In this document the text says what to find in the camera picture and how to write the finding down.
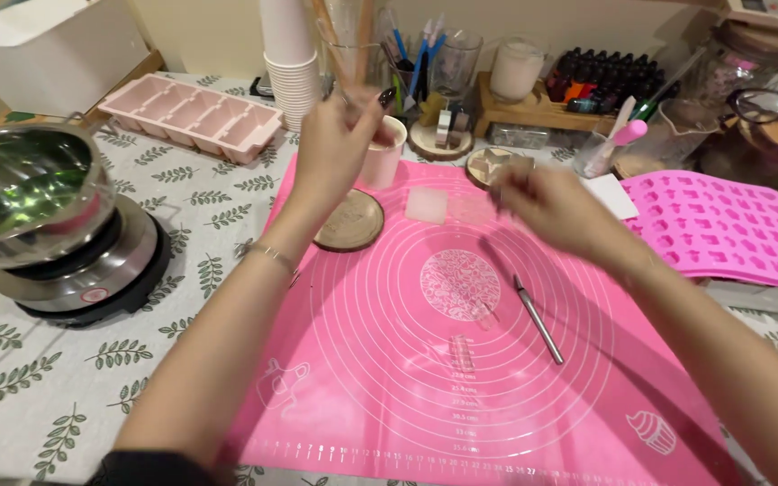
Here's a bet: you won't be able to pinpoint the translucent white wax block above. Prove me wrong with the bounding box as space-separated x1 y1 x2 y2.
405 187 449 225

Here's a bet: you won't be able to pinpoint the white paper card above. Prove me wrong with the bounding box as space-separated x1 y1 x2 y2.
585 173 641 221

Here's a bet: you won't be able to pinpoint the pink cup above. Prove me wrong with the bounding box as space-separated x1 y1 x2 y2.
358 115 409 192

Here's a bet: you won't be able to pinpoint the leaf-print tablecloth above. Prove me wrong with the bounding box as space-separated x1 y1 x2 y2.
0 72 778 486

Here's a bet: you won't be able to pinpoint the cup of pens and tools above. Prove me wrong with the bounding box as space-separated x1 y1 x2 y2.
381 7 447 126

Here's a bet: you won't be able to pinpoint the large lidded glass jar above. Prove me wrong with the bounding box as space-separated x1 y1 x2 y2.
679 20 778 129

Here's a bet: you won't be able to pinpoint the glass jar candle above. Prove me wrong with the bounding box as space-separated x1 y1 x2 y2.
489 36 548 105

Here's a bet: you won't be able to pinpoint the eyeglasses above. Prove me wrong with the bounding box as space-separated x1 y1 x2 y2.
727 81 778 139

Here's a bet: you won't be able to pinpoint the magenta small-cavity silicone mould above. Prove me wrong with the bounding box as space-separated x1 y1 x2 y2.
620 170 778 294

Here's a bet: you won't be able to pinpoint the small clear plastic piece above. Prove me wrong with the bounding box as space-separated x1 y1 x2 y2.
450 333 476 374

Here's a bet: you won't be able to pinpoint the stack of white paper cups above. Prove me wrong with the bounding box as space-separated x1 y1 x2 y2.
258 0 322 133

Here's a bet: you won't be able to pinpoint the silver craft knife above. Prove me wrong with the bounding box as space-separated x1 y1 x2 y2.
513 274 565 366

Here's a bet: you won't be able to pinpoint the glass beaker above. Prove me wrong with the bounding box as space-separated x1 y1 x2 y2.
430 28 484 102

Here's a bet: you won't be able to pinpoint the person's left hand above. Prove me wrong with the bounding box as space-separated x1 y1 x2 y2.
292 86 398 214

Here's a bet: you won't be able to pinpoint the clear measuring cup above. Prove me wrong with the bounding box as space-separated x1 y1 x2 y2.
613 99 728 182

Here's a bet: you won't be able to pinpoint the glass measuring jug with sticks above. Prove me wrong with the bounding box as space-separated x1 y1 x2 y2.
311 0 390 102

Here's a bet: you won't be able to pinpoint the wood slice with star cutter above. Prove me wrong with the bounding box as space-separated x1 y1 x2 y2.
465 146 536 191

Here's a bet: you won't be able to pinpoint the wooden rack of dye bottles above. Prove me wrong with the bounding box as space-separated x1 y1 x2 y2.
474 47 674 139

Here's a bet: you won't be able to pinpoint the electric hot plate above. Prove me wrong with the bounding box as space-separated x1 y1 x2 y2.
0 194 172 329

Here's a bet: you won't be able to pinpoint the pink rectangular silicone mould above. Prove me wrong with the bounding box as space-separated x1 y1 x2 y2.
97 73 285 166

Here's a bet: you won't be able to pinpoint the steel melting pot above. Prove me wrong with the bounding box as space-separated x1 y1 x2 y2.
0 113 118 270

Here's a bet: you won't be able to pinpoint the wood slice with metal cutters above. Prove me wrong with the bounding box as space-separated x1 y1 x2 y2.
408 108 475 163

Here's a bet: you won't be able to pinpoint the person's right hand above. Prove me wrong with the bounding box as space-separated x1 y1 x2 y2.
488 157 606 255

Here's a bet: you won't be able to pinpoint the small glass with pink spatula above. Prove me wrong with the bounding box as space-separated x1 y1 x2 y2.
573 96 649 179

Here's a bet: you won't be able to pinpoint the round wooden coaster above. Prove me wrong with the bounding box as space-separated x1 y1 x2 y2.
312 188 386 254

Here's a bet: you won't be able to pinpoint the pink silicone baking mat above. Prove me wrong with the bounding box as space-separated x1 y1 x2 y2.
222 159 744 486

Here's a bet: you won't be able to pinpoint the thin metal bracelet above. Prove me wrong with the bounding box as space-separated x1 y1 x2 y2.
239 243 299 276

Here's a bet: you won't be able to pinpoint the white container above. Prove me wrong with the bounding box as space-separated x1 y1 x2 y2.
0 0 152 117

